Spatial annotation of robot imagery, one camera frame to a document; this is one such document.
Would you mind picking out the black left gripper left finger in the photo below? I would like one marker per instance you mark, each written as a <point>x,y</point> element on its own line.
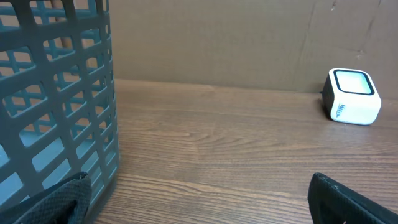
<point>65,202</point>

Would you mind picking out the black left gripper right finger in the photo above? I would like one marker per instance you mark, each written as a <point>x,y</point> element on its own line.
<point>332,202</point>

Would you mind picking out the white barcode scanner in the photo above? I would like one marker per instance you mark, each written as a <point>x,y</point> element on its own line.
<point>350,96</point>

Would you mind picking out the grey plastic lattice basket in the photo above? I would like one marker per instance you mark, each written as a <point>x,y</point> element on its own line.
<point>58,100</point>

